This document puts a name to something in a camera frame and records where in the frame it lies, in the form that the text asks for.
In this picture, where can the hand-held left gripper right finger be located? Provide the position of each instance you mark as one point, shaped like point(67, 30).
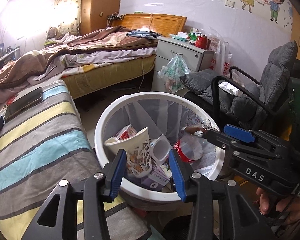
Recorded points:
point(178, 175)

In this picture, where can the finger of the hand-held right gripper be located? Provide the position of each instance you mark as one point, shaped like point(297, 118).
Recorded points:
point(240, 132)
point(216, 140)

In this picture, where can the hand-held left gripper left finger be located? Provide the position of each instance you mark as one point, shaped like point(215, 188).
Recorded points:
point(116, 172)

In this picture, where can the purple milk carton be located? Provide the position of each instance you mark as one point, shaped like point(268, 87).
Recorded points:
point(155, 180)

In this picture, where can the patterned paper cup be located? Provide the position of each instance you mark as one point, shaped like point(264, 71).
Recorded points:
point(137, 155)

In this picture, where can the crushed clear plastic bottle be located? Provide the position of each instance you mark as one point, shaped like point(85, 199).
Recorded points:
point(190, 148)

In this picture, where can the white cup with blue label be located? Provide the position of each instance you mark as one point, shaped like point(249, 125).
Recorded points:
point(161, 151)

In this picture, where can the pink milk carton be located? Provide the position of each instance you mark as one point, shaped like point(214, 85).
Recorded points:
point(126, 133)

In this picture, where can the white round bin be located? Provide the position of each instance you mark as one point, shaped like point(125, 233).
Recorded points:
point(102, 122)

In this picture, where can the person's right hand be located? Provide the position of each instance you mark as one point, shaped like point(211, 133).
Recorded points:
point(265, 202)

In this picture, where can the grey cushioned chair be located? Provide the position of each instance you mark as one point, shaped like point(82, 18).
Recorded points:
point(272, 80)

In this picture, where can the white bag with red print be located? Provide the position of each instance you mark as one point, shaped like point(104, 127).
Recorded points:
point(222, 60)

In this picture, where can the clear printed plastic bag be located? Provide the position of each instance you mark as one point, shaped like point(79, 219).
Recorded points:
point(175, 75)

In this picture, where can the grey nightstand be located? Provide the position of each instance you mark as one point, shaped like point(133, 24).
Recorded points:
point(190, 57)

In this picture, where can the wooden bed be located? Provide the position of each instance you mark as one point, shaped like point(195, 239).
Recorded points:
point(110, 77)

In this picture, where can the red jar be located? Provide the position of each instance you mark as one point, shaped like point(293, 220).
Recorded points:
point(202, 41)

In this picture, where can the teal tissue pack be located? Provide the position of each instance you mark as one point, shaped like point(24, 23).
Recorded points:
point(178, 37)

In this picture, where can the black smartphone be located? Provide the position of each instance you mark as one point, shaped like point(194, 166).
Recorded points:
point(23, 102)

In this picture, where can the lilac bed sheet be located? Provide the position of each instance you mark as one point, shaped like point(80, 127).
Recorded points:
point(102, 56)

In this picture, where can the blue cloth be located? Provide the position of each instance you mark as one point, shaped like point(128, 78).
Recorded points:
point(142, 34)

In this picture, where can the brown blanket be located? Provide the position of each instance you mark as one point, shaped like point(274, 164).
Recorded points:
point(65, 50)

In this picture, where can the brown teddy bear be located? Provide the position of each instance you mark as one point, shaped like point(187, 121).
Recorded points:
point(53, 33)

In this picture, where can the power strip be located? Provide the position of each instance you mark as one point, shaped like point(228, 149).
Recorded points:
point(115, 17)

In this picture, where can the cluttered shelf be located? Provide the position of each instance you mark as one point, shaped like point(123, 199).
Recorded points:
point(2, 60)

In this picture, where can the wooden wardrobe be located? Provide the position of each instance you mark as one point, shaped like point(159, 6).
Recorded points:
point(100, 5)

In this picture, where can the patterned curtain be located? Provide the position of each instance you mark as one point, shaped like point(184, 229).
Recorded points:
point(68, 7)

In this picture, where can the white wall switch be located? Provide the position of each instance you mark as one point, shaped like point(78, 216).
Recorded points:
point(229, 4)

